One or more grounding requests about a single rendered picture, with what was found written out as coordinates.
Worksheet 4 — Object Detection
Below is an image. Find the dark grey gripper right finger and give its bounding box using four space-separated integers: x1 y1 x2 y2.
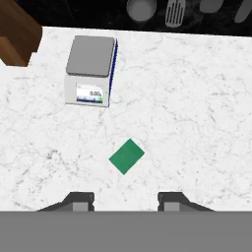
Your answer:
157 191 217 213

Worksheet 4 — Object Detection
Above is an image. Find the grey hanging spoon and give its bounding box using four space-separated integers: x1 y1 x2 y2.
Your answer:
233 0 252 25

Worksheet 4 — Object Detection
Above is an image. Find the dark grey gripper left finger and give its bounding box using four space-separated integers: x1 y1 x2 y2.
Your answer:
36 191 95 213

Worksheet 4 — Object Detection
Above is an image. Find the green sponge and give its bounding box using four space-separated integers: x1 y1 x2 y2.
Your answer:
108 138 146 176

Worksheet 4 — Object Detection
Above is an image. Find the grey round ladle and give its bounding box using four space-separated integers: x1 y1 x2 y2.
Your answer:
126 0 158 23

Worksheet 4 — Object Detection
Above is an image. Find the white kitchen scale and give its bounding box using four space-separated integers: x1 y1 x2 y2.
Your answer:
64 34 119 108

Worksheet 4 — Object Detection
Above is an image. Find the grey slotted spatula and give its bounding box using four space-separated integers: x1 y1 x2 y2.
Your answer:
164 0 186 29

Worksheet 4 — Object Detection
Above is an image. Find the brown wooden cutting board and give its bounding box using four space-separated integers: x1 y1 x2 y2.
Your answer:
0 0 43 68

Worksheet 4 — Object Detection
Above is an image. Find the grey flat spatula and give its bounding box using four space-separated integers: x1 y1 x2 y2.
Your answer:
199 0 222 14

